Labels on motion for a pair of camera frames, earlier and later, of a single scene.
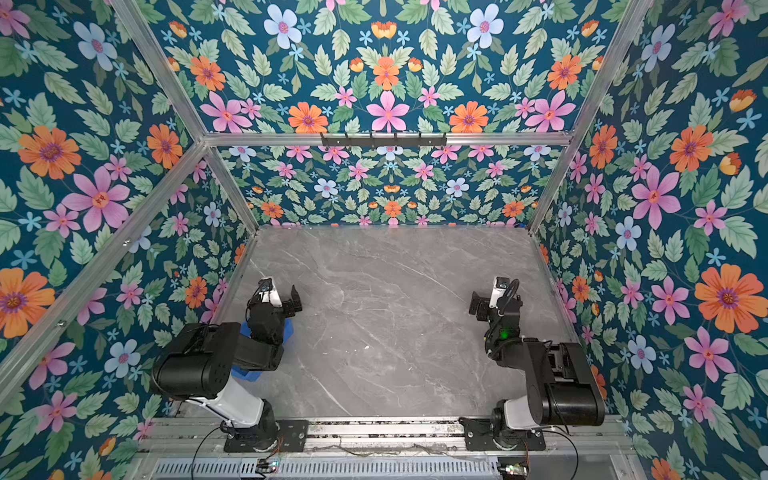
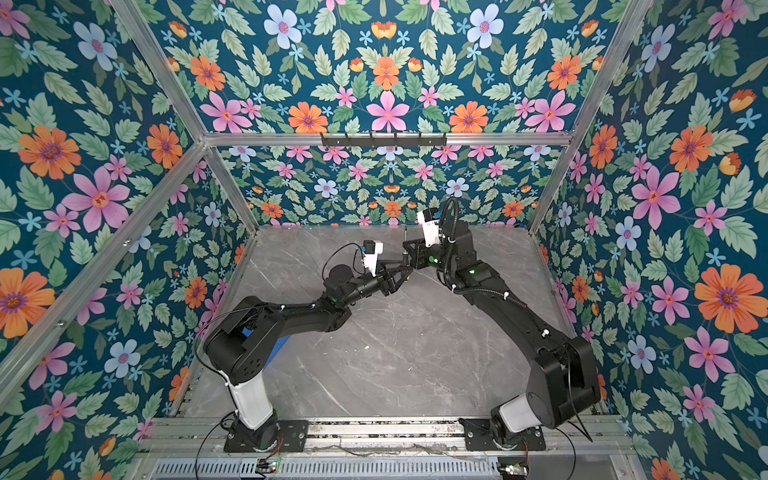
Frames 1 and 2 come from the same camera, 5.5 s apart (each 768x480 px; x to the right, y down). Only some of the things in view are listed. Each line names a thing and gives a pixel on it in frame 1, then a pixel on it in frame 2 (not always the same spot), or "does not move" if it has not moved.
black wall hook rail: [384, 141] does not move
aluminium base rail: [426, 438] does not move
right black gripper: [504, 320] -> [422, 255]
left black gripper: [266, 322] -> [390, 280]
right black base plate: [480, 435] does not move
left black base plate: [293, 437] does not move
